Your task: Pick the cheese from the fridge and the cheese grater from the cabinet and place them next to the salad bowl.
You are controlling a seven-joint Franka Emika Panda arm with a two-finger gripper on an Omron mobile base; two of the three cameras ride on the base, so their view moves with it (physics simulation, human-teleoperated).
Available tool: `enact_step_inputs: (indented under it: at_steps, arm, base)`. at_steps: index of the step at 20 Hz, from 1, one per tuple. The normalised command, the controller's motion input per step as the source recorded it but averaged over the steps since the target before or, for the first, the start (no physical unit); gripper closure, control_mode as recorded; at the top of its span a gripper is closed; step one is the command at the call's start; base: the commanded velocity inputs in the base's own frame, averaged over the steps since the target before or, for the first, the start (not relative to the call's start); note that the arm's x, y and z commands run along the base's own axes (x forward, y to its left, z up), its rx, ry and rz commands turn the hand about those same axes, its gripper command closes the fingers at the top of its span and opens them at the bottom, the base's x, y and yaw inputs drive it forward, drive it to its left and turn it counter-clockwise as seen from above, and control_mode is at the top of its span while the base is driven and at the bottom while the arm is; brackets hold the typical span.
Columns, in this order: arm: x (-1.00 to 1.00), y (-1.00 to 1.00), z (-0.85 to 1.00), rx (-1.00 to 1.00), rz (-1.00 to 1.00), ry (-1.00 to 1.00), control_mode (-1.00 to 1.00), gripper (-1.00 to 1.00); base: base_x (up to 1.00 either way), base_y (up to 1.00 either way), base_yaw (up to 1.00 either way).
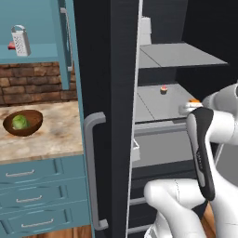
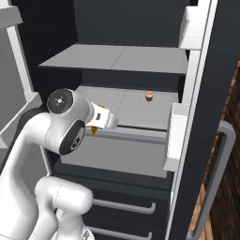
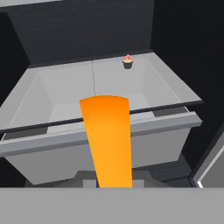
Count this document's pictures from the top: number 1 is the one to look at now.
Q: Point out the brown wooden salad bowl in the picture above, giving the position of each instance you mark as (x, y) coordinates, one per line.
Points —
(26, 128)

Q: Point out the black fridge door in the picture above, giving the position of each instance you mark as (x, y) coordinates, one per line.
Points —
(105, 62)

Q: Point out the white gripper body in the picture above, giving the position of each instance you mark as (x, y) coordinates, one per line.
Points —
(189, 109)

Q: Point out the small pink-topped cupcake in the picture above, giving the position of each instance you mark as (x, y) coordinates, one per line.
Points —
(164, 89)

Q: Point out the white carton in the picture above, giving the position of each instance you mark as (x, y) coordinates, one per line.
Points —
(145, 31)

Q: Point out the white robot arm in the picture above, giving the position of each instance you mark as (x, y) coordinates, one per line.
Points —
(173, 201)

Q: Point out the teal wall cabinet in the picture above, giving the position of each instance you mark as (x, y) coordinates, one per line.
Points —
(34, 21)

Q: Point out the grey fridge shelf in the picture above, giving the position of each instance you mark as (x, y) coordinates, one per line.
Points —
(155, 103)
(179, 54)

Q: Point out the orange cheese piece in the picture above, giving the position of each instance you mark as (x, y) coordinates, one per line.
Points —
(194, 100)

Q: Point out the metal cheese grater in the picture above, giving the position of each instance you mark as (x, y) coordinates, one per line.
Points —
(21, 43)

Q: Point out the green lettuce head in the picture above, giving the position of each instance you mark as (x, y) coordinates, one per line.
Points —
(20, 122)

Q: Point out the teal cabinet door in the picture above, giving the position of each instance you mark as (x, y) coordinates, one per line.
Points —
(63, 46)

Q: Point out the grey fridge crisper drawer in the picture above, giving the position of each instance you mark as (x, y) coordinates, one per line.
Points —
(161, 148)

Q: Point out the small red item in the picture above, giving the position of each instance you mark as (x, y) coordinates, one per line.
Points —
(11, 46)

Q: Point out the black fridge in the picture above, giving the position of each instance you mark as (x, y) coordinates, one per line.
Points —
(204, 24)

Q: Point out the teal drawer front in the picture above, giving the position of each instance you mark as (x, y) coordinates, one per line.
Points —
(68, 218)
(59, 193)
(49, 169)

